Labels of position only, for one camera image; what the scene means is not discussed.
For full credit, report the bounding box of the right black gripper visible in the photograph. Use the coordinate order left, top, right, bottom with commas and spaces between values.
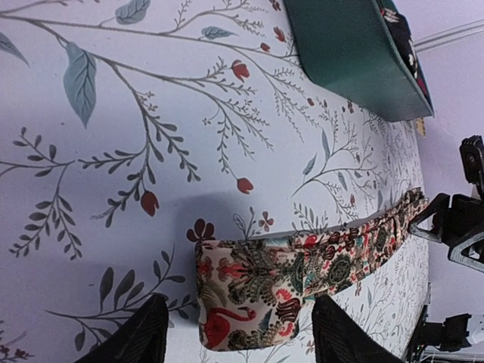
408, 193, 483, 272

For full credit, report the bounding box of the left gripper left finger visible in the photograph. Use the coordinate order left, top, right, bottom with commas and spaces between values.
77, 293, 169, 363

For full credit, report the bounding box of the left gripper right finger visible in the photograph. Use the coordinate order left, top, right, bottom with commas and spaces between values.
312, 295, 402, 363

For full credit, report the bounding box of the flamingo patterned tie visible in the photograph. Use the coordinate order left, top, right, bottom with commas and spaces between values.
195, 188, 428, 352

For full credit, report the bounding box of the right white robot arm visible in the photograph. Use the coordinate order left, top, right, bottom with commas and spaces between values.
408, 193, 483, 352

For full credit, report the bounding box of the bamboo coaster mat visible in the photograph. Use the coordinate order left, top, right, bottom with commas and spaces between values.
415, 118, 427, 138

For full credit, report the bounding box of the floral patterned table mat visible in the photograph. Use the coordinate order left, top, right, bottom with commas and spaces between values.
1, 1, 423, 362

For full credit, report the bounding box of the rolled black white tie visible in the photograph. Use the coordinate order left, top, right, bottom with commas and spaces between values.
378, 1, 431, 104

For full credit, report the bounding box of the green divided organizer box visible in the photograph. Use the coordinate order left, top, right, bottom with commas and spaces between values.
284, 1, 434, 122

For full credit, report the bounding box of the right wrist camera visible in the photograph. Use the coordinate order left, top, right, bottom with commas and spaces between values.
459, 135, 483, 200

